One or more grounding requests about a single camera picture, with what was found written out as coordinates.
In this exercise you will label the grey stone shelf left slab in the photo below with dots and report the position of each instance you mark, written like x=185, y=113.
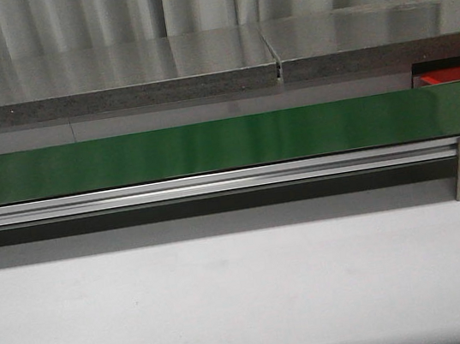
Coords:
x=124, y=76

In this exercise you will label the green conveyor belt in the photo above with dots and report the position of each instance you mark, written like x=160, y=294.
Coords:
x=393, y=118

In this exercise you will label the grey stone shelf slab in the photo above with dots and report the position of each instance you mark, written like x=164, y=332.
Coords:
x=124, y=76
x=394, y=33

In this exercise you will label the aluminium conveyor side rail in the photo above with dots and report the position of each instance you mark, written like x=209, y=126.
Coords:
x=237, y=179

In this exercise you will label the grey stone shelf right slab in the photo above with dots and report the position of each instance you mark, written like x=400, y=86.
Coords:
x=394, y=33

